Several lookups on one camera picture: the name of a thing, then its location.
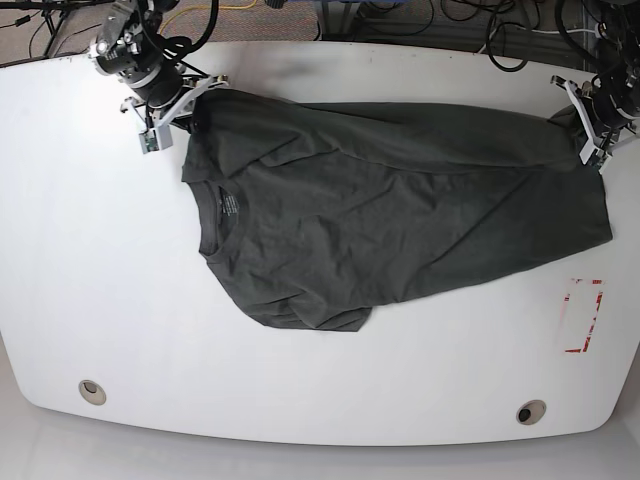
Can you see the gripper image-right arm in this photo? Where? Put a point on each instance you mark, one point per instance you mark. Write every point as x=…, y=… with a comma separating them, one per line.
x=608, y=114

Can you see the left table cable grommet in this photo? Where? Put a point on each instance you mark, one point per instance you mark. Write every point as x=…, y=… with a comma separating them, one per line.
x=91, y=392

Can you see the black tripod stand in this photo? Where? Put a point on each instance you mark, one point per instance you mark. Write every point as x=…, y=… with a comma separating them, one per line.
x=52, y=17

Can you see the wrist camera on image-left arm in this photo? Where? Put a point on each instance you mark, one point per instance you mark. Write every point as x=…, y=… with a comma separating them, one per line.
x=155, y=139

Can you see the dark grey T-shirt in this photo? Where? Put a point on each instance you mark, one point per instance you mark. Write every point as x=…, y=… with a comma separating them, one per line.
x=312, y=215

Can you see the table cable grommet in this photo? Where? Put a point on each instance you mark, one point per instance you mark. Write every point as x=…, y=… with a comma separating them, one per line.
x=531, y=412
x=91, y=392

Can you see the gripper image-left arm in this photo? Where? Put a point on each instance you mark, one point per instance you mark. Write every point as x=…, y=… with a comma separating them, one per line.
x=164, y=101

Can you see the right table cable grommet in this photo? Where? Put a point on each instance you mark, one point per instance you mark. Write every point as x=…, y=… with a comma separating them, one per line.
x=531, y=412

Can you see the wrist camera on image-right arm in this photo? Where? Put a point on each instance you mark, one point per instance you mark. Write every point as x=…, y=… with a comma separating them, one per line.
x=593, y=156

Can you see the grey metal frame background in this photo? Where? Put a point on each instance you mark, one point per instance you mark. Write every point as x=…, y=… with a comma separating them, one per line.
x=336, y=19

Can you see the red tape rectangle marking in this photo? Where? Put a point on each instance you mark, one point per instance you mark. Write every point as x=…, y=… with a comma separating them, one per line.
x=581, y=306

